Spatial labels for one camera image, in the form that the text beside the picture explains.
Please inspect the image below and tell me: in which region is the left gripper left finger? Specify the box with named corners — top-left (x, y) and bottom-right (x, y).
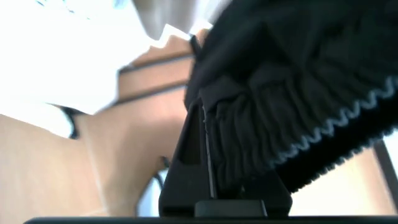
top-left (158, 101), bottom-right (218, 218)

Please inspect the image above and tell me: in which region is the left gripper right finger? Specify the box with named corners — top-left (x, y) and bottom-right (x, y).
top-left (241, 169), bottom-right (293, 218)

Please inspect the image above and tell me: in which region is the black garment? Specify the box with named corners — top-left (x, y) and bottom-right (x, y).
top-left (183, 0), bottom-right (398, 198)

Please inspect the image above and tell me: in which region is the white printed t-shirt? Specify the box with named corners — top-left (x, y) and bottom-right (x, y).
top-left (0, 0), bottom-right (218, 139)

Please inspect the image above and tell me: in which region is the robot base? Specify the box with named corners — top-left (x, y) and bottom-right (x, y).
top-left (136, 157), bottom-right (171, 218)

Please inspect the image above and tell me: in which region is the black clothes rack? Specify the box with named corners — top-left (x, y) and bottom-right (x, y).
top-left (57, 34), bottom-right (205, 140)

